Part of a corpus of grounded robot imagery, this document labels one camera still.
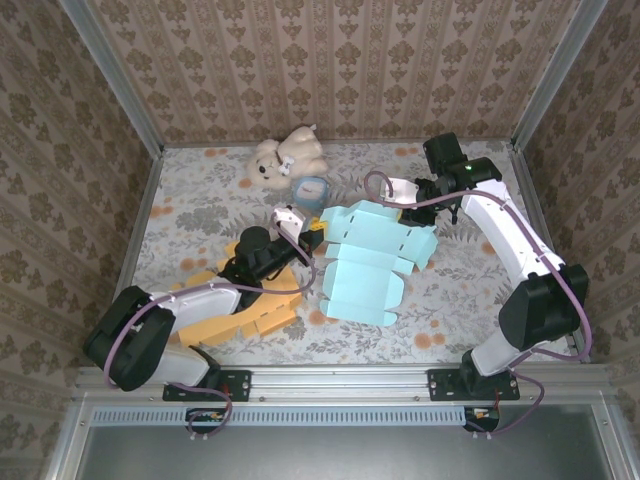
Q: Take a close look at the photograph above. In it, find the light blue paper box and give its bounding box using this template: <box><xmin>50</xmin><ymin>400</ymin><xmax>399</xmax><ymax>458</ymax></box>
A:
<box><xmin>318</xmin><ymin>199</ymin><xmax>440</xmax><ymax>329</ymax></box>

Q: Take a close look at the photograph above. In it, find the orange paper box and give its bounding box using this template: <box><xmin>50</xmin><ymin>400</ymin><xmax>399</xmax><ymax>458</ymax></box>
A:
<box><xmin>169</xmin><ymin>239</ymin><xmax>306</xmax><ymax>349</ymax></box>

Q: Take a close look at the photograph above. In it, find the small blue square box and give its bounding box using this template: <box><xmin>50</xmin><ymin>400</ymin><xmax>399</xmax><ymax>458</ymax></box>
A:
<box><xmin>292</xmin><ymin>175</ymin><xmax>329</xmax><ymax>211</ymax></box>

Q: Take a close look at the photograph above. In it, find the cream plush dog toy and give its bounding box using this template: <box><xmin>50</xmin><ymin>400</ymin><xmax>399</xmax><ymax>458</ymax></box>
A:
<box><xmin>243</xmin><ymin>124</ymin><xmax>330</xmax><ymax>190</ymax></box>

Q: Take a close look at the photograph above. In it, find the black connector board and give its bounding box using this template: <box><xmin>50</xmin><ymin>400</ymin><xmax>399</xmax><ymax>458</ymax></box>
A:
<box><xmin>185</xmin><ymin>407</ymin><xmax>227</xmax><ymax>435</ymax></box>
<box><xmin>462</xmin><ymin>405</ymin><xmax>501</xmax><ymax>434</ymax></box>

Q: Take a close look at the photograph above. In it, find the grey metal panel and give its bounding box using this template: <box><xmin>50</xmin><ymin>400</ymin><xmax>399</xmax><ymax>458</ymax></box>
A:
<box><xmin>74</xmin><ymin>404</ymin><xmax>619</xmax><ymax>480</ymax></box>

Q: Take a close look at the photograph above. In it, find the aluminium side rail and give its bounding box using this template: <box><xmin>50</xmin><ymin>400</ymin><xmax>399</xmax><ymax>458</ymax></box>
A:
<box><xmin>94</xmin><ymin>147</ymin><xmax>166</xmax><ymax>369</ymax></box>
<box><xmin>509</xmin><ymin>143</ymin><xmax>592</xmax><ymax>365</ymax></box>

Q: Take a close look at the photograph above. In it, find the aluminium corner post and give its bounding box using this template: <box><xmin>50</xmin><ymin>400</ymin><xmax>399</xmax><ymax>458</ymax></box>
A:
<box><xmin>57</xmin><ymin>0</ymin><xmax>165</xmax><ymax>157</ymax></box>
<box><xmin>510</xmin><ymin>0</ymin><xmax>610</xmax><ymax>151</ymax></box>

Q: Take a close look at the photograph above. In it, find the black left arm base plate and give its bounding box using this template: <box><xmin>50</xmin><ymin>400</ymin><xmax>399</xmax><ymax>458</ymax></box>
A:
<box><xmin>162</xmin><ymin>368</ymin><xmax>252</xmax><ymax>403</ymax></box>

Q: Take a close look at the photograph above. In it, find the aluminium front rail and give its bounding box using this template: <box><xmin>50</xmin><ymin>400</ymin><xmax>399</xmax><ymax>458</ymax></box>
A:
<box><xmin>74</xmin><ymin>364</ymin><xmax>614</xmax><ymax>401</ymax></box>

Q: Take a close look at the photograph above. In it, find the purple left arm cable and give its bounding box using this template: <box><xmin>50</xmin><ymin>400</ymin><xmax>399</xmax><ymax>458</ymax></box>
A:
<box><xmin>102</xmin><ymin>209</ymin><xmax>319</xmax><ymax>444</ymax></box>

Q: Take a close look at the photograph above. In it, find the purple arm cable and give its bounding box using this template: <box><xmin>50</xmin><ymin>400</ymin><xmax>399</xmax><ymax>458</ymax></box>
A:
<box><xmin>102</xmin><ymin>209</ymin><xmax>319</xmax><ymax>444</ymax></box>
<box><xmin>363</xmin><ymin>169</ymin><xmax>596</xmax><ymax>441</ymax></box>

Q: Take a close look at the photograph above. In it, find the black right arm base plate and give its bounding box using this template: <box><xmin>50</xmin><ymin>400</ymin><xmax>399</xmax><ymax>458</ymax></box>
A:
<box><xmin>427</xmin><ymin>368</ymin><xmax>521</xmax><ymax>403</ymax></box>

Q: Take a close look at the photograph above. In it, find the grey slotted cable duct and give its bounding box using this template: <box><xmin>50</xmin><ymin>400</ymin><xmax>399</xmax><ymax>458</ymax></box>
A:
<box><xmin>92</xmin><ymin>405</ymin><xmax>469</xmax><ymax>427</ymax></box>

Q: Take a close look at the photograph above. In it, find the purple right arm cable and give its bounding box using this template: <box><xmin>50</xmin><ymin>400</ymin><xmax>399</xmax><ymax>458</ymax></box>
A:
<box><xmin>363</xmin><ymin>169</ymin><xmax>596</xmax><ymax>441</ymax></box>

